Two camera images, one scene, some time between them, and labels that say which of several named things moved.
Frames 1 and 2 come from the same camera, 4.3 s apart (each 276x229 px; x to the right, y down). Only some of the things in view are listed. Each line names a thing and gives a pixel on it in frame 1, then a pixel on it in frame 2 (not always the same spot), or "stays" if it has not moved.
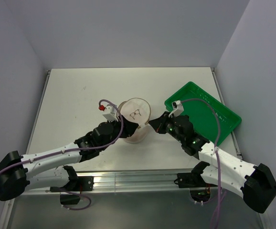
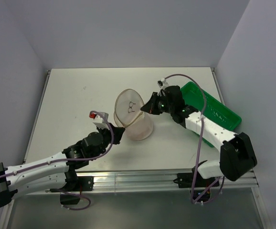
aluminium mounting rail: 125,182 stays
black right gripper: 158,124 → 151,107
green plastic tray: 201,114 stays
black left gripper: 129,128 → 118,132
